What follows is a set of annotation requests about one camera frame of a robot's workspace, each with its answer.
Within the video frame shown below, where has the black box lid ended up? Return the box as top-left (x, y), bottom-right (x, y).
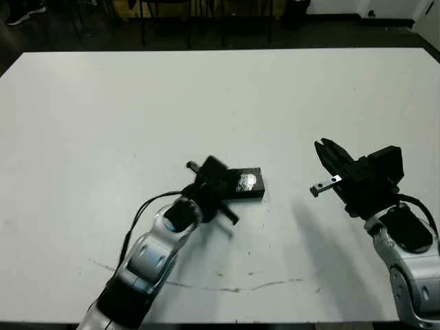
top-left (225, 167), bottom-right (266, 201)

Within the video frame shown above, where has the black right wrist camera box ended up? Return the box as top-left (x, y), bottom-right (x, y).
top-left (359, 146), bottom-right (405, 188)

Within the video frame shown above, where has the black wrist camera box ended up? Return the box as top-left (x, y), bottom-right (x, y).
top-left (186, 156), bottom-right (230, 185)
top-left (359, 146), bottom-right (405, 188)

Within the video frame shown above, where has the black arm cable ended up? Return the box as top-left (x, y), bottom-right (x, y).
top-left (118, 190), bottom-right (188, 272)
top-left (395, 194), bottom-right (440, 241)

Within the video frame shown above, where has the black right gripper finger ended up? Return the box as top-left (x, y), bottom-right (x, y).
top-left (321, 138), bottom-right (360, 177)
top-left (313, 140), bottom-right (334, 178)

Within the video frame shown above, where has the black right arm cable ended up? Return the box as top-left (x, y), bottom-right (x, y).
top-left (395, 194), bottom-right (440, 241)

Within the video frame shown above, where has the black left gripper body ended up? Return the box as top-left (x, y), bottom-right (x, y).
top-left (185, 171), bottom-right (240, 227)

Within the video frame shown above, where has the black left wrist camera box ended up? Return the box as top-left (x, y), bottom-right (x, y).
top-left (186, 156), bottom-right (230, 185)

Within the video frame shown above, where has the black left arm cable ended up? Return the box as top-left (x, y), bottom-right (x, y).
top-left (118, 190), bottom-right (188, 272)

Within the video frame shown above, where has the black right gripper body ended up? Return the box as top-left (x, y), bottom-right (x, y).
top-left (309, 161), bottom-right (398, 219)

